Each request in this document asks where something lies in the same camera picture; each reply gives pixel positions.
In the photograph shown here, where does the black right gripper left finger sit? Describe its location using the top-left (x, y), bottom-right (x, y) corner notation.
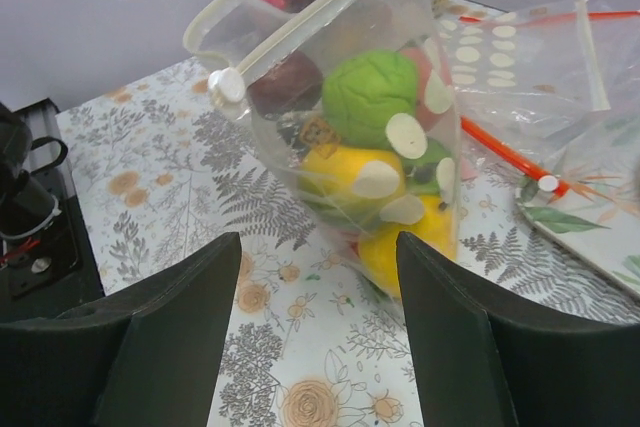
top-left (1, 232), bottom-right (241, 426)

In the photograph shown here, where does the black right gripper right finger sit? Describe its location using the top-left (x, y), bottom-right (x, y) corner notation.
top-left (397, 232), bottom-right (639, 426)

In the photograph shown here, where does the dotted zip top bag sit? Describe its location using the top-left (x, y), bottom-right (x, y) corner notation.
top-left (183, 0), bottom-right (460, 299)

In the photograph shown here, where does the dotted zip bag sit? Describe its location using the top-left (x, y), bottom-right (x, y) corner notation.
top-left (183, 0), bottom-right (460, 299)
top-left (441, 0), bottom-right (639, 197)

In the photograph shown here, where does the dark purple plum toy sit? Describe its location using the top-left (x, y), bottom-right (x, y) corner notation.
top-left (247, 51), bottom-right (324, 118)

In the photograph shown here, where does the pink peach toy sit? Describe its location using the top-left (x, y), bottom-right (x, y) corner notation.
top-left (400, 45), bottom-right (453, 130)

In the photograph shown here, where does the yellow lemon toy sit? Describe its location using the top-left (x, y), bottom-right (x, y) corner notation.
top-left (297, 141), bottom-right (457, 299)

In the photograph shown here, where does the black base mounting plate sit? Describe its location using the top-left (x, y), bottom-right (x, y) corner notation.
top-left (1, 101), bottom-right (104, 322)

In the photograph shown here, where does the floral tablecloth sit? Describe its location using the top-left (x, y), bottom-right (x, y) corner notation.
top-left (54, 0), bottom-right (640, 427)

